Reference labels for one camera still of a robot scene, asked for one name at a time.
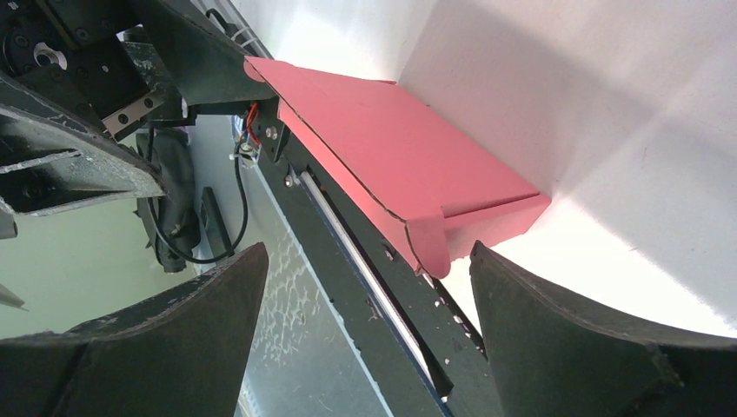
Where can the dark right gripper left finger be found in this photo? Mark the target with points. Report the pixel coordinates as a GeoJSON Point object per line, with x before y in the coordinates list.
{"type": "Point", "coordinates": [182, 352]}

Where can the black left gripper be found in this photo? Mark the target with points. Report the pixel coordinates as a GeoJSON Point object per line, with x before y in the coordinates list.
{"type": "Point", "coordinates": [79, 76]}

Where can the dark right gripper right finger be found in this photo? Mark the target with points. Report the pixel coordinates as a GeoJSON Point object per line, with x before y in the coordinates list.
{"type": "Point", "coordinates": [554, 352]}

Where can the pink cardboard box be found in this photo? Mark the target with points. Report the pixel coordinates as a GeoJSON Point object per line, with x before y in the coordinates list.
{"type": "Point", "coordinates": [431, 191]}

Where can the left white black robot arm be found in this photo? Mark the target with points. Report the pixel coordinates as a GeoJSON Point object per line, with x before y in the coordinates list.
{"type": "Point", "coordinates": [172, 220]}

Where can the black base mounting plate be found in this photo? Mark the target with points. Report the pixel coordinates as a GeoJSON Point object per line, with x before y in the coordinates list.
{"type": "Point", "coordinates": [346, 327]}

